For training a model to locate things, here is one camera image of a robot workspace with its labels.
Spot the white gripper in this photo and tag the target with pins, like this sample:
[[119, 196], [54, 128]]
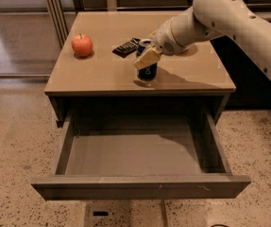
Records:
[[165, 39]]

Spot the black snack bar packet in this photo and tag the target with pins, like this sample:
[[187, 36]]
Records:
[[127, 48]]

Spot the beige cabinet with top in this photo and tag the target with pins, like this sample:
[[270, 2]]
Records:
[[105, 74]]

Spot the metal floor outlet plate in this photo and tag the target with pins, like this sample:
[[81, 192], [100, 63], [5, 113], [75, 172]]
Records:
[[107, 214]]

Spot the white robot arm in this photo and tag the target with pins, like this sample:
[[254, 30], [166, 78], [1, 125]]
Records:
[[206, 20]]

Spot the white ceramic bowl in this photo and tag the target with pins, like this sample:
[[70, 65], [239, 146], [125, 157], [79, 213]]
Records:
[[192, 48]]

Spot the open grey top drawer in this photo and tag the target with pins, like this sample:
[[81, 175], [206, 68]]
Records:
[[140, 157]]

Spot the red apple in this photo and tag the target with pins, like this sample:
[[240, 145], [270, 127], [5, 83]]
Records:
[[82, 45]]

